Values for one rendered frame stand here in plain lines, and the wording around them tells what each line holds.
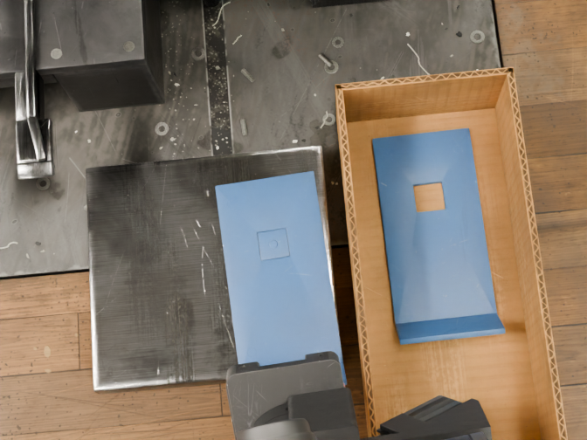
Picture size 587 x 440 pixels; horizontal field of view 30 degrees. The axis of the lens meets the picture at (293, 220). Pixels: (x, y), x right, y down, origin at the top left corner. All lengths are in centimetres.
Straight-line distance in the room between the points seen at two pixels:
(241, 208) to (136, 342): 12
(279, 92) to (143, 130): 10
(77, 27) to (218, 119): 13
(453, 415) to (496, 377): 16
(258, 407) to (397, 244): 20
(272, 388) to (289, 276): 14
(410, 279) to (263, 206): 11
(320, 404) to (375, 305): 17
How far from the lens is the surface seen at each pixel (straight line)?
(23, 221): 82
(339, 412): 60
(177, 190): 78
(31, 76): 75
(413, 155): 79
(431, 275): 77
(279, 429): 48
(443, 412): 62
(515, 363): 77
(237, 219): 76
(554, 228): 80
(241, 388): 63
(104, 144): 82
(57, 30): 77
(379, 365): 76
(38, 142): 74
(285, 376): 62
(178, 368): 75
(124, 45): 75
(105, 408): 78
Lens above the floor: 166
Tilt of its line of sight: 75 degrees down
